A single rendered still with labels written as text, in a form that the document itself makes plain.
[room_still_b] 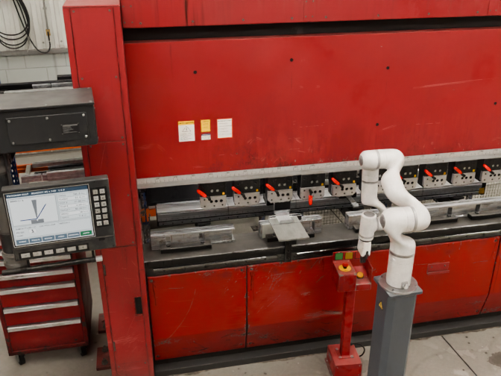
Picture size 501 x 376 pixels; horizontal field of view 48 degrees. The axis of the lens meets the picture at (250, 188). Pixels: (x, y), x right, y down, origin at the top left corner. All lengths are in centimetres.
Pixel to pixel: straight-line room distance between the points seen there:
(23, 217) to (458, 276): 275
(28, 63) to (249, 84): 447
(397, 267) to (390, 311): 24
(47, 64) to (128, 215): 435
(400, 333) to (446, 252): 101
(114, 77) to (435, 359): 273
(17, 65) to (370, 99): 484
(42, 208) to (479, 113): 253
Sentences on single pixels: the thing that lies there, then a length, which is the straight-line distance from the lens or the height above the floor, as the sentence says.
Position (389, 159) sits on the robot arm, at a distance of 297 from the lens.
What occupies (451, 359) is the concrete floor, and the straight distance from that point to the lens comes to 417.
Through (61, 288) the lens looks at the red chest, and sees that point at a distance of 375.
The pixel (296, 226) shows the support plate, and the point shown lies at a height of 100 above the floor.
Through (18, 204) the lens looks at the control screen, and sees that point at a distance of 267.
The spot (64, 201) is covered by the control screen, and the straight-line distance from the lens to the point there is 266.
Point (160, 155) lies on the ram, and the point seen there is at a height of 148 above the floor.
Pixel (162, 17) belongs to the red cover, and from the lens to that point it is 296.
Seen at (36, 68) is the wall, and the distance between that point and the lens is 724.
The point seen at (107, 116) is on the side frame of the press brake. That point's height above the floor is 178.
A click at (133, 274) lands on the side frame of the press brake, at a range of 325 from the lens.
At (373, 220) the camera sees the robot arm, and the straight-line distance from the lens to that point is 323.
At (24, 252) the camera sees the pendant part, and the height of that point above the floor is 129.
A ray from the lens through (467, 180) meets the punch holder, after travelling 387.
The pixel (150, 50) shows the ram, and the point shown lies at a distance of 300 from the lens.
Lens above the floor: 264
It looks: 25 degrees down
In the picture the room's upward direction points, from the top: straight up
